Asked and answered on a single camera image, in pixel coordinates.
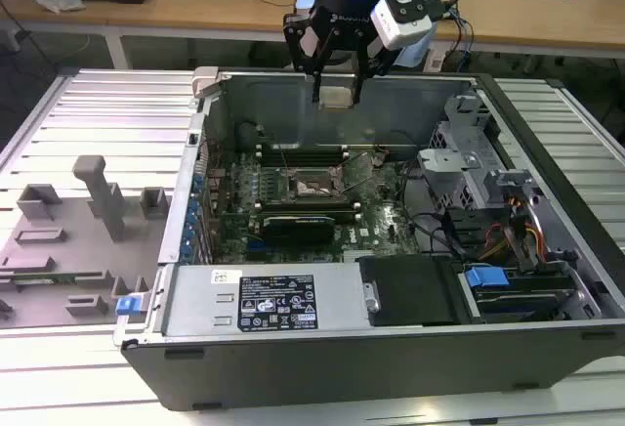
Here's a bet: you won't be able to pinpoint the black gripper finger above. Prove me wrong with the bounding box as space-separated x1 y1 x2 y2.
306 28 338 104
352 29 378 105

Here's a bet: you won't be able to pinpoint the silver square CPU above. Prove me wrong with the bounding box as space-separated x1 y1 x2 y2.
317 86 356 110

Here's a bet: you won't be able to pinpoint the metal socket cover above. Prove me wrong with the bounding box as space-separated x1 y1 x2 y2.
331 151 377 195

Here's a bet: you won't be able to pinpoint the black RAM slot row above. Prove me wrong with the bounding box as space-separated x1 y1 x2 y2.
256 145 351 167
253 198 365 225

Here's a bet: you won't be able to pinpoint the CPU socket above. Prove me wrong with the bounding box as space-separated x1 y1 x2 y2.
287 166 346 202

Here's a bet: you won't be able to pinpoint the black drive bay cover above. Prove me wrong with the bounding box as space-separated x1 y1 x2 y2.
358 255 465 327

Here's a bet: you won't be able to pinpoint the pale blue teach pendant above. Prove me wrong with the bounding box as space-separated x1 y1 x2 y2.
390 29 436 69

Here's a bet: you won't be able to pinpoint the wooden desk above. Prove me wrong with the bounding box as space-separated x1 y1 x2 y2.
0 0 625 70

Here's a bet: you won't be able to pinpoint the silver drive cage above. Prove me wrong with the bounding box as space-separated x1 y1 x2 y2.
417 93 494 212

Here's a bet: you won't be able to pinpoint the black graphics card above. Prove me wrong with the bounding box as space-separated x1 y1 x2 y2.
261 214 338 251

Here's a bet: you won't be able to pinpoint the green motherboard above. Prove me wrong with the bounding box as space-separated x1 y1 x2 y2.
204 145 426 266

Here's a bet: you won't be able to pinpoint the hard disk in blue carrier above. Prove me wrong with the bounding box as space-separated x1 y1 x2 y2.
463 265 577 323

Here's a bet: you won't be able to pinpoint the silver power supply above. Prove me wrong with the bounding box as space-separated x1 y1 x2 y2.
160 263 372 337

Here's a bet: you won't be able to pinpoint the black PC case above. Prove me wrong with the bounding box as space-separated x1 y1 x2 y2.
112 66 625 412

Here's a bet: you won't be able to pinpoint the grey parts rack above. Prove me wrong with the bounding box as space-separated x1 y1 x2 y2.
0 154 172 332

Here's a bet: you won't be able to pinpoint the green RAM stick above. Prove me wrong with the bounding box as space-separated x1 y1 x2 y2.
0 273 79 286

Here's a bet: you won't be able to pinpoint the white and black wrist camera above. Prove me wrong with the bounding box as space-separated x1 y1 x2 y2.
369 0 435 51

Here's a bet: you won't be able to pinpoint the blue cable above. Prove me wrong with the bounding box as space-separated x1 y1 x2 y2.
441 3 475 73

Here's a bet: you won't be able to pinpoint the grey case handle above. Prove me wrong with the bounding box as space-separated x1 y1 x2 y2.
191 66 230 100

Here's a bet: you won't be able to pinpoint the orange yellow red wires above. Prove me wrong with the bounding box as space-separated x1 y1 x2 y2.
480 193 547 262

